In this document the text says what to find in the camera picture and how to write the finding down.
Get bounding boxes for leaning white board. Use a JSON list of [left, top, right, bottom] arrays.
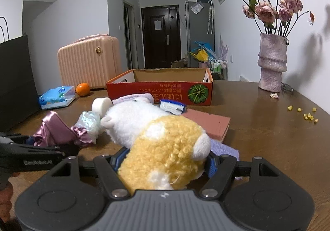
[[239, 75, 260, 83]]

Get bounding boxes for purple satin cloth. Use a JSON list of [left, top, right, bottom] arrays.
[[33, 111, 96, 148]]

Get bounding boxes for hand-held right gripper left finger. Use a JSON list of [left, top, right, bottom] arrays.
[[50, 149, 131, 199]]

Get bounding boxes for eyeglasses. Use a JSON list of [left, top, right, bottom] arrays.
[[281, 82, 295, 93]]

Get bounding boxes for metal cart with bottles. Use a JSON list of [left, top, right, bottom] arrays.
[[207, 58, 229, 80]]

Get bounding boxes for dried pink roses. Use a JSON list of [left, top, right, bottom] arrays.
[[210, 0, 321, 38]]

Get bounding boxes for orange fruit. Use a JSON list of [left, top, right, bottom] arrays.
[[76, 83, 91, 97]]

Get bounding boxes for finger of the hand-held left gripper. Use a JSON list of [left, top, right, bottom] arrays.
[[52, 143, 79, 157]]

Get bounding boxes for dark brown door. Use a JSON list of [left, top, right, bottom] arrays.
[[141, 5, 182, 69]]

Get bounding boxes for pink sponge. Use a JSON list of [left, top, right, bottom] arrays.
[[182, 109, 231, 143]]

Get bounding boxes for folded clear umbrella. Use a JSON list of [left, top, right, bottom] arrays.
[[207, 0, 215, 35]]

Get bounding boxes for purple feather decoration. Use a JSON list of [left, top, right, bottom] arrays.
[[218, 35, 230, 60]]

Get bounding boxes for scattered yellow crumbs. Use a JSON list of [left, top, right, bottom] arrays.
[[287, 105, 319, 125]]

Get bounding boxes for white foam cylinder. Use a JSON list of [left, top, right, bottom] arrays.
[[91, 97, 113, 116]]

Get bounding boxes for iridescent plastic bag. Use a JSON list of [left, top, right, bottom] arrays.
[[74, 110, 104, 144]]

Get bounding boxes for clear plastic bag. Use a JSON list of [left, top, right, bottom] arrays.
[[190, 3, 204, 14]]

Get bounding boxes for brown floor carton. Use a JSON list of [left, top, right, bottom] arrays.
[[171, 59, 187, 69]]

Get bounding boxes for blue and white packet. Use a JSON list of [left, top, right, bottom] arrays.
[[159, 100, 187, 116]]

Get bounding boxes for grey refrigerator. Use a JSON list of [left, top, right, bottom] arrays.
[[185, 0, 215, 68]]

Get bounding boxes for purple knit pouch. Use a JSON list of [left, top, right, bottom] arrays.
[[207, 140, 240, 162]]

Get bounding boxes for yellow and white plush toy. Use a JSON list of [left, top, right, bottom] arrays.
[[100, 99, 212, 191]]

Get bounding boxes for person's left hand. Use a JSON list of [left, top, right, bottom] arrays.
[[0, 182, 14, 224]]

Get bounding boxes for pale purple plush headband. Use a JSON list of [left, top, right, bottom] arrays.
[[112, 93, 154, 105]]

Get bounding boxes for black paper bag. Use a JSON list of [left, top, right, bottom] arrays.
[[0, 17, 42, 133]]

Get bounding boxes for blue folded frame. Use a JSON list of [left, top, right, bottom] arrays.
[[193, 40, 215, 57]]

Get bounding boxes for pink ribbed suitcase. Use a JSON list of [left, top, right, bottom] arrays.
[[57, 34, 122, 90]]

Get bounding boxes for orange cardboard box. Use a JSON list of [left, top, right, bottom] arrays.
[[106, 67, 214, 107]]

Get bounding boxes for pink textured vase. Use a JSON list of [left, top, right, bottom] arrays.
[[258, 33, 288, 93]]

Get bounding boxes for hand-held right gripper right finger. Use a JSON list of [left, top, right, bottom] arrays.
[[200, 153, 281, 199]]

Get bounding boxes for blue wet wipes pack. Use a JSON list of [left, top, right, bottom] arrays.
[[39, 86, 77, 110]]

